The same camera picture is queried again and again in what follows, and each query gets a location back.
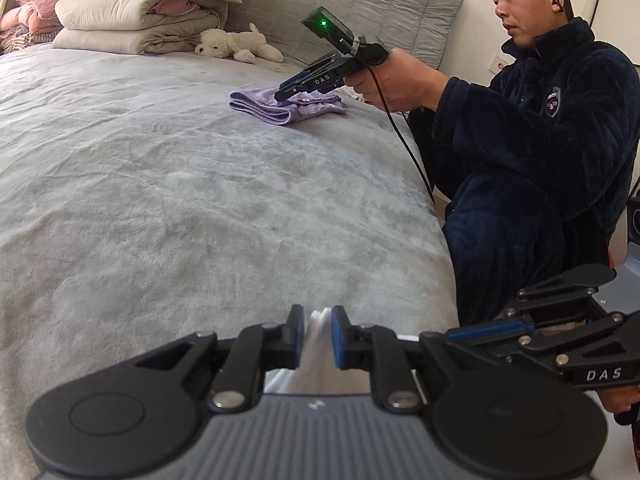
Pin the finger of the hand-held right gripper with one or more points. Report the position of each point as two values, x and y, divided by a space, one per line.
565 280
600 374

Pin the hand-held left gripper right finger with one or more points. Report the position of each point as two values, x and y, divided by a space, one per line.
336 335

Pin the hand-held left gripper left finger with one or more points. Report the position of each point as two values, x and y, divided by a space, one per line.
300 332

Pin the white garment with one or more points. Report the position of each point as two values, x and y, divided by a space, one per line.
317 340

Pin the person's right hand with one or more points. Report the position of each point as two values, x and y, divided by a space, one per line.
620 400

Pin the grey bed blanket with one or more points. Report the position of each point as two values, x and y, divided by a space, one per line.
200 185

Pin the purple garment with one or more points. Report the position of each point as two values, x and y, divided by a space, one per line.
280 107

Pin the white plush toy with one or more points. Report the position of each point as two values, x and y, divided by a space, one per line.
235 42

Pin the grey quilted headboard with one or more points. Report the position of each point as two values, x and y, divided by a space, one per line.
375 0

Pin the thick folded grey quilt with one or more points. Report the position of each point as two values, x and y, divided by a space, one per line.
115 20

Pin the pink folded quilt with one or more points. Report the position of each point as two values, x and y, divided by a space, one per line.
25 17

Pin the white wall socket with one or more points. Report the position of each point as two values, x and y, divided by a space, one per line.
500 66

